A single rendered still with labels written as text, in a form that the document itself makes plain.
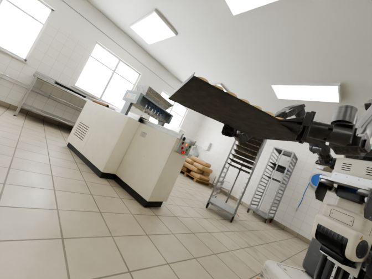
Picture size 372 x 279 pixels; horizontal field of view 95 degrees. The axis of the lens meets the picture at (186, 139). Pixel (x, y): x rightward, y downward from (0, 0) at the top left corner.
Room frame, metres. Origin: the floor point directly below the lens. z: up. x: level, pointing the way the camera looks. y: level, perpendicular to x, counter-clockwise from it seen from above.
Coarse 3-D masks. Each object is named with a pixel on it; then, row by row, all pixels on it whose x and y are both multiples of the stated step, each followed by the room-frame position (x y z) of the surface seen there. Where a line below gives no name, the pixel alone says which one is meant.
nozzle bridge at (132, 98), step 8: (128, 96) 2.24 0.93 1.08; (136, 96) 2.15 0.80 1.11; (144, 96) 2.18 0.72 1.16; (128, 104) 2.20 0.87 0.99; (136, 104) 2.14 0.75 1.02; (144, 104) 2.33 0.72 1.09; (152, 104) 2.42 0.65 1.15; (120, 112) 2.25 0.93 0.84; (144, 112) 2.61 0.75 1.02; (152, 112) 2.41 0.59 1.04; (168, 112) 2.59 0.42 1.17; (160, 120) 2.69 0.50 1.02; (168, 120) 2.67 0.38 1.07
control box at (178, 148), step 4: (180, 140) 1.90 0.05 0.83; (180, 144) 1.90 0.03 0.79; (184, 144) 1.96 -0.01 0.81; (188, 144) 2.02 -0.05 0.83; (176, 148) 1.90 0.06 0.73; (180, 148) 1.93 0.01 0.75; (184, 148) 1.98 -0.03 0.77; (188, 148) 2.04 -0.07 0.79; (180, 152) 1.95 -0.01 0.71; (184, 152) 2.01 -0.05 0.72; (188, 152) 2.07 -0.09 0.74
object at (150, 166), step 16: (144, 128) 2.19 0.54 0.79; (144, 144) 2.12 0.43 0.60; (160, 144) 1.98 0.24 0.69; (176, 144) 1.89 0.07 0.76; (128, 160) 2.20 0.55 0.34; (144, 160) 2.05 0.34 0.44; (160, 160) 1.92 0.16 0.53; (176, 160) 1.99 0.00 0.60; (128, 176) 2.13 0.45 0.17; (144, 176) 1.98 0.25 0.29; (160, 176) 1.88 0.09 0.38; (176, 176) 2.11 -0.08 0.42; (128, 192) 2.10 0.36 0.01; (144, 192) 1.92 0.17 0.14; (160, 192) 1.98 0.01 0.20
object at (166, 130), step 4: (140, 120) 2.30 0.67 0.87; (144, 120) 2.25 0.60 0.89; (148, 124) 2.19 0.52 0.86; (152, 124) 2.15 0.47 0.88; (156, 124) 2.11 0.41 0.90; (156, 128) 2.10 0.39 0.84; (160, 128) 2.06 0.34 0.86; (164, 128) 2.02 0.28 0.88; (168, 128) 1.99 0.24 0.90; (168, 132) 1.97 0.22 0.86; (172, 132) 1.94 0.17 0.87; (176, 132) 1.91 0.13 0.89; (176, 136) 1.89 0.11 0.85; (180, 136) 1.86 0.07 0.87
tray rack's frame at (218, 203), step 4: (224, 176) 3.51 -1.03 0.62; (236, 176) 3.45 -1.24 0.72; (220, 184) 3.51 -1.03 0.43; (232, 188) 3.44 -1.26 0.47; (216, 196) 3.51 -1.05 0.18; (228, 196) 3.44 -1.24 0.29; (212, 200) 3.08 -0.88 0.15; (216, 200) 3.26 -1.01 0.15; (220, 200) 3.43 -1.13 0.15; (212, 204) 2.92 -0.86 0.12; (216, 204) 2.93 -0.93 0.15; (220, 204) 3.07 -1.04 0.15; (224, 204) 3.23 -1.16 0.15; (228, 204) 3.40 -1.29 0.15; (220, 208) 2.86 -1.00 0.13; (224, 208) 2.91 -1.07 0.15; (228, 208) 3.05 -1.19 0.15; (232, 208) 3.23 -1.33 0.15; (228, 212) 2.81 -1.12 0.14; (232, 212) 2.91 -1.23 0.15
